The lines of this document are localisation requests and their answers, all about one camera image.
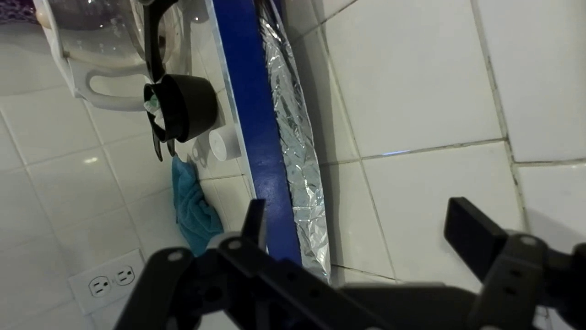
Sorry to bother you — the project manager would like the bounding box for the clear kettle white handle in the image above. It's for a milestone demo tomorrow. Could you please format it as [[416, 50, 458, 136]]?
[[33, 0, 185, 114]]

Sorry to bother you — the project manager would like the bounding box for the teal cloth rag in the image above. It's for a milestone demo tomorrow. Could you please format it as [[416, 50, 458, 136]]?
[[172, 156, 223, 255]]

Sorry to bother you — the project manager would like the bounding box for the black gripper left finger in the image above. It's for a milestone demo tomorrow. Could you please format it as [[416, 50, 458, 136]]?
[[113, 200, 392, 330]]

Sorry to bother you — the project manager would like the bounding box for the silver tin foil roll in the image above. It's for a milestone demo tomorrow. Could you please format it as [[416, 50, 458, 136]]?
[[256, 0, 331, 282]]

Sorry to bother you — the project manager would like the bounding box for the white measuring cup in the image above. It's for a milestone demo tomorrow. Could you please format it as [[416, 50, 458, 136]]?
[[190, 125, 242, 165]]

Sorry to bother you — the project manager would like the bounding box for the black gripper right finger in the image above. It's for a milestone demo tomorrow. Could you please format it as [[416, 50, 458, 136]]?
[[443, 196, 586, 330]]

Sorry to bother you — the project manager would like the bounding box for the white wall outlet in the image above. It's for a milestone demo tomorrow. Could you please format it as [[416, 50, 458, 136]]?
[[69, 249, 144, 314]]

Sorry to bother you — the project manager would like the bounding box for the black measuring cup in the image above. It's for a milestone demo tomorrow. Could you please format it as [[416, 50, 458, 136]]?
[[139, 0, 220, 160]]

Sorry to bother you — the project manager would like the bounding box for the blue tin foil box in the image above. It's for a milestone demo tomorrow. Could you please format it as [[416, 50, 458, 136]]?
[[210, 0, 302, 264]]

